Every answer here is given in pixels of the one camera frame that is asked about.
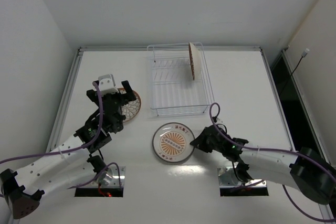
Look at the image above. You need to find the flower pattern plate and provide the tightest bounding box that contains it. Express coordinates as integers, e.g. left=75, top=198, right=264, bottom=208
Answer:
left=188, top=42, right=202, bottom=81
left=122, top=90, right=142, bottom=123

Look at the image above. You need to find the orange sunburst glass plate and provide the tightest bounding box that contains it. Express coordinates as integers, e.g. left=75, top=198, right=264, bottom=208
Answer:
left=152, top=122, right=195, bottom=164

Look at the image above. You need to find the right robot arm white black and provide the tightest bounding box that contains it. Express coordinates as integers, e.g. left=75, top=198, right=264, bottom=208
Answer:
left=190, top=125, right=335, bottom=205

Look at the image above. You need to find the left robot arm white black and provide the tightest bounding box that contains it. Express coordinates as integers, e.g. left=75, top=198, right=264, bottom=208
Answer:
left=1, top=76, right=137, bottom=220

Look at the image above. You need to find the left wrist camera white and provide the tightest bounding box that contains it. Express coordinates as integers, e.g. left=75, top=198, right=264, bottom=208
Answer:
left=95, top=74, right=119, bottom=96

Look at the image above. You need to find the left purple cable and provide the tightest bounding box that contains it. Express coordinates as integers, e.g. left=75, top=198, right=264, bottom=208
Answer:
left=0, top=81, right=122, bottom=198

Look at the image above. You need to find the purple cable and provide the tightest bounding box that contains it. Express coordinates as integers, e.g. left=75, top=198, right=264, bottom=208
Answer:
left=209, top=102, right=336, bottom=222
left=0, top=81, right=122, bottom=198

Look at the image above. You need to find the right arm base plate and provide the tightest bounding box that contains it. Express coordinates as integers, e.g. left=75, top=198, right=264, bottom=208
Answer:
left=217, top=166, right=269, bottom=197

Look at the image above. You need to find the white wire dish rack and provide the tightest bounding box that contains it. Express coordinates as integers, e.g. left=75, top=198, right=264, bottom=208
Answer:
left=146, top=42, right=214, bottom=116

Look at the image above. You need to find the aluminium table frame rail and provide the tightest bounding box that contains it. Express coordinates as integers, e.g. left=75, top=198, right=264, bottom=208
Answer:
left=6, top=46, right=85, bottom=224

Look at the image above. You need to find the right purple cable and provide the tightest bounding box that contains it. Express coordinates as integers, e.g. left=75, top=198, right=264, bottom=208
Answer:
left=209, top=102, right=336, bottom=222

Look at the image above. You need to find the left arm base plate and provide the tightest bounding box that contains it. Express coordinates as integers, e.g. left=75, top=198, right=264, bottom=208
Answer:
left=75, top=166, right=126, bottom=198

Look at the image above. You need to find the black wall cable white plug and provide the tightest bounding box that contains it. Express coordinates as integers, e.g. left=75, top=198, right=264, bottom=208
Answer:
left=279, top=48, right=310, bottom=95

